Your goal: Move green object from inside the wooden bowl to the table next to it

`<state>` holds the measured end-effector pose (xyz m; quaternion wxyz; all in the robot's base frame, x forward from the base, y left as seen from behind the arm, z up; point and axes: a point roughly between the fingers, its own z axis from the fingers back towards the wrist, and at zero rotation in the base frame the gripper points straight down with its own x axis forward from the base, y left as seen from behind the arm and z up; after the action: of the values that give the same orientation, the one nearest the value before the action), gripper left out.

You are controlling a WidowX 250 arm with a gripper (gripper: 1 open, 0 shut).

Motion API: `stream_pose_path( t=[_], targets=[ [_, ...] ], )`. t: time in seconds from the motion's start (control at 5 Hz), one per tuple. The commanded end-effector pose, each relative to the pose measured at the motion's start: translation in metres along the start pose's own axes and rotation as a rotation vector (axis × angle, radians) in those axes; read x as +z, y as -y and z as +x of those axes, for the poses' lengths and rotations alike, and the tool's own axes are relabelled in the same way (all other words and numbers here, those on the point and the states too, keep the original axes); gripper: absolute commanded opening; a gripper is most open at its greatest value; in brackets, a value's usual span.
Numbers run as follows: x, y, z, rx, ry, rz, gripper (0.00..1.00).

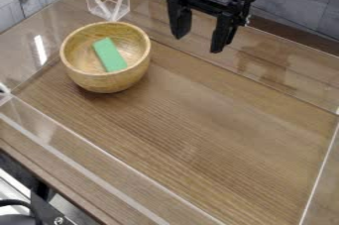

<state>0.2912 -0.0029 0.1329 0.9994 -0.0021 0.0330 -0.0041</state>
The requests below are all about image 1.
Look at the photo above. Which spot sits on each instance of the wooden bowl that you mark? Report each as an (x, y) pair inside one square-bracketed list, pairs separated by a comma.
[(82, 63)]

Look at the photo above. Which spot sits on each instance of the black metal table bracket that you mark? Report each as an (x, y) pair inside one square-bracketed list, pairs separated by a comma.
[(49, 214)]

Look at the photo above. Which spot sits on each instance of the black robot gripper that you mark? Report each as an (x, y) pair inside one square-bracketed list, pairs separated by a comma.
[(181, 18)]

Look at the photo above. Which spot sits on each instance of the green rectangular block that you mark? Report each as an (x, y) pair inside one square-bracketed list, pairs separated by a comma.
[(109, 55)]

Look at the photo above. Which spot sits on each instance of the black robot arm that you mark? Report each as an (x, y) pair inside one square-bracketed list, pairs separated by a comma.
[(233, 13)]

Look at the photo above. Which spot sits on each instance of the clear acrylic tray walls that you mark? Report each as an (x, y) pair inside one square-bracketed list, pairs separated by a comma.
[(217, 141)]

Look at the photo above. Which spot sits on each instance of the clear acrylic corner bracket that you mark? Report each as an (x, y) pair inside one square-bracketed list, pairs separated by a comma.
[(110, 10)]

